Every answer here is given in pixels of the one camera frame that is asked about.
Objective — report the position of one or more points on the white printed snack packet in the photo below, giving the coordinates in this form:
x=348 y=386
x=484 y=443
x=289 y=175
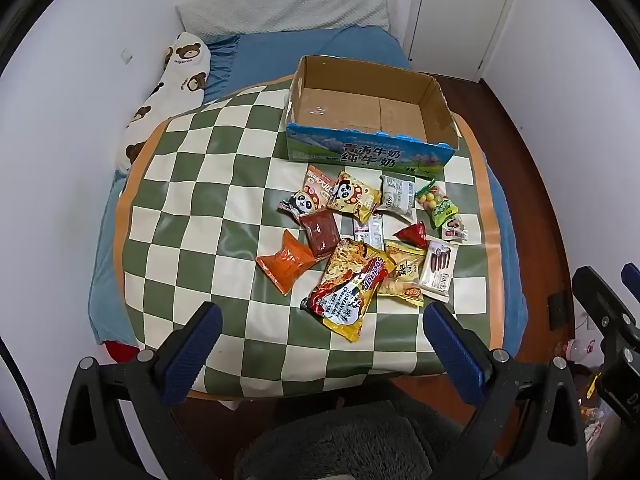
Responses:
x=397 y=197

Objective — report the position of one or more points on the yellow panda snack packet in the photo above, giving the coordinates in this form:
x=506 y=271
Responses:
x=352 y=197

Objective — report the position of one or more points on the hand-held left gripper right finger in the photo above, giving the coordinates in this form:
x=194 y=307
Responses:
x=455 y=350

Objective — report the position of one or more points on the grey white pillow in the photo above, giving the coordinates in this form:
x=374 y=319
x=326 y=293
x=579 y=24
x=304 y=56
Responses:
x=285 y=10

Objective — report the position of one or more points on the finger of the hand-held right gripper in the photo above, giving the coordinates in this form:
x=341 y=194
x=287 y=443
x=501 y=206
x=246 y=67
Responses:
x=632 y=276
x=597 y=300

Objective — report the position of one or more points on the white chocolate stick packet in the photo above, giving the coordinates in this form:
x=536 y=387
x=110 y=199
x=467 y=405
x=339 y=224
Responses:
x=437 y=270

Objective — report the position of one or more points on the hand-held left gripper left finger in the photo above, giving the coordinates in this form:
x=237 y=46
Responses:
x=192 y=350

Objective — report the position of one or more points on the green candy bag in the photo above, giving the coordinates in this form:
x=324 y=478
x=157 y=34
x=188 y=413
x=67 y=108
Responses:
x=435 y=205

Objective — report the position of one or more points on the white door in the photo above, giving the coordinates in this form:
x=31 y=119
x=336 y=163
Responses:
x=460 y=20

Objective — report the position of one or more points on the red triangular snack packet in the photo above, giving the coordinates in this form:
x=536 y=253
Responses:
x=412 y=235

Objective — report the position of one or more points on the small white snack packet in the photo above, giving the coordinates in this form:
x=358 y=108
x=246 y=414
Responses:
x=452 y=230

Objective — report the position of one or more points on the blue bed sheet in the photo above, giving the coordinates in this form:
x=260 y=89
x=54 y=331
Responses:
x=260 y=55

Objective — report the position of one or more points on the dark red snack packet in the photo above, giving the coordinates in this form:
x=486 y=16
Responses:
x=320 y=232

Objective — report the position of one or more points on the yellow chips packet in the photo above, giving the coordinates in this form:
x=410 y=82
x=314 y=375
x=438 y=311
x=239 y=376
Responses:
x=405 y=270

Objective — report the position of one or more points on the cardboard box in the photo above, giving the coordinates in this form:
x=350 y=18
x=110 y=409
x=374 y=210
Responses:
x=350 y=155

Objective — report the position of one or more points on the pink plastic bottle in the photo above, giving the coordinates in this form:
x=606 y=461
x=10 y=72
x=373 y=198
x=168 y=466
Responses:
x=575 y=349

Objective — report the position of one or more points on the grey fluffy cushion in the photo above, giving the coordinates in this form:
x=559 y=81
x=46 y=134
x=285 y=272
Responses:
x=350 y=440

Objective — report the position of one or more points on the large yellow noodle packet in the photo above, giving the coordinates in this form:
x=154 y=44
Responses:
x=345 y=290

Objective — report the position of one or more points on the red cloth item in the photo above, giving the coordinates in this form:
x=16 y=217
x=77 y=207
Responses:
x=120 y=352

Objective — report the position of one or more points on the bear print pillow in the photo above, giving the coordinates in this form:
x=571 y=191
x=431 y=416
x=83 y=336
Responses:
x=185 y=65

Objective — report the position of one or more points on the white panda snack packet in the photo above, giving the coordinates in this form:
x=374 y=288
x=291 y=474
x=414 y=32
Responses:
x=302 y=203

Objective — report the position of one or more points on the silver snack packet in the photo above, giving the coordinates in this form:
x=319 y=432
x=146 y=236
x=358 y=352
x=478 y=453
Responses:
x=369 y=230

